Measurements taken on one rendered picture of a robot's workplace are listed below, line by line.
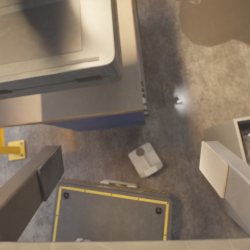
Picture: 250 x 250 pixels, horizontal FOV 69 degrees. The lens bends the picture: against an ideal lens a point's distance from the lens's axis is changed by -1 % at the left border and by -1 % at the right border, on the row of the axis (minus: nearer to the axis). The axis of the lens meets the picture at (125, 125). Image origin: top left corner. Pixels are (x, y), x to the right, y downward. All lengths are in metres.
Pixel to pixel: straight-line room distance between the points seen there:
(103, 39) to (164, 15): 1.50
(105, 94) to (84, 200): 0.82
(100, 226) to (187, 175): 0.68
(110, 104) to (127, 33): 0.20
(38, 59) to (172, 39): 1.41
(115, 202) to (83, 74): 0.94
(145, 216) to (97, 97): 0.81
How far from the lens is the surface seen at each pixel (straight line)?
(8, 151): 1.68
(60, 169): 0.17
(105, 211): 1.17
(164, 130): 1.40
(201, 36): 1.68
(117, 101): 0.47
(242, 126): 1.25
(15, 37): 0.35
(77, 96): 0.51
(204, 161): 0.17
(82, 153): 1.51
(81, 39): 0.29
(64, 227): 1.29
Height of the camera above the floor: 1.40
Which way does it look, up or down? 79 degrees down
